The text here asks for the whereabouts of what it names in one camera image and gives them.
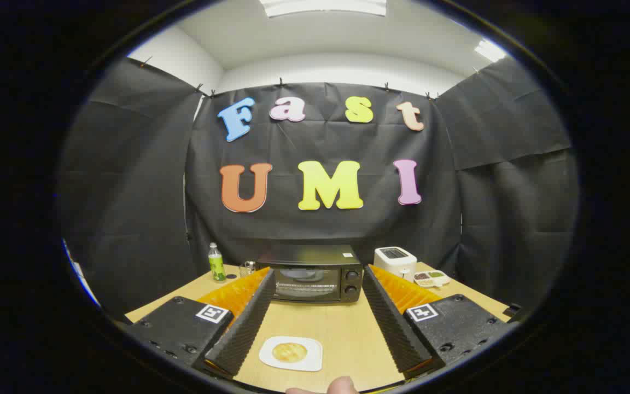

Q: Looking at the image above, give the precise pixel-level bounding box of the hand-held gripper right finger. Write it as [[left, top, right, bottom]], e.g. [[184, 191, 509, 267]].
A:
[[363, 264, 512, 379]]

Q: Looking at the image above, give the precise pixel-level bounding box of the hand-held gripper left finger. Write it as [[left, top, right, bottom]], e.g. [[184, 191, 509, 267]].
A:
[[126, 268, 276, 381]]

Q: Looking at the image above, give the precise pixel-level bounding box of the golden bread roll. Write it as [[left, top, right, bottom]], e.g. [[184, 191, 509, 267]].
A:
[[272, 343, 308, 363]]

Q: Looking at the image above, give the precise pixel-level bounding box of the black toaster oven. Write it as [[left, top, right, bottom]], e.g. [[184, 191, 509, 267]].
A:
[[256, 245, 364, 304]]

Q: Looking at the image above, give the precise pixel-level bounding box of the white slot toaster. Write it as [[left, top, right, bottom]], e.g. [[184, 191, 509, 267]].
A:
[[374, 246, 418, 282]]

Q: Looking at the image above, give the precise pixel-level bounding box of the small divided snack tray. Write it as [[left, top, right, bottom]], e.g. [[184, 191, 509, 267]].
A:
[[413, 270, 451, 288]]

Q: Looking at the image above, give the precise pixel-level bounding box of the green label drink bottle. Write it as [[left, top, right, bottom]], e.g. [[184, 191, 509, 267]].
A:
[[208, 242, 227, 282]]

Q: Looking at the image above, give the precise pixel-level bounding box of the white square plate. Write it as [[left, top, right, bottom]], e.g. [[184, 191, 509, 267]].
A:
[[259, 335, 324, 372]]

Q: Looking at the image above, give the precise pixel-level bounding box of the black backdrop cloth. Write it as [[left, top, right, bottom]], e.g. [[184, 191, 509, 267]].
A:
[[58, 57, 581, 323]]

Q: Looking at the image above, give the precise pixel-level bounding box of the small ceiling light panel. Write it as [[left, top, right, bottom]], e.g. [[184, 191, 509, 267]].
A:
[[475, 39, 508, 63]]

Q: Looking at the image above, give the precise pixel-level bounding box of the long ceiling light panel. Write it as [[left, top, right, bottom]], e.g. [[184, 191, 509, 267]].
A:
[[259, 0, 388, 18]]

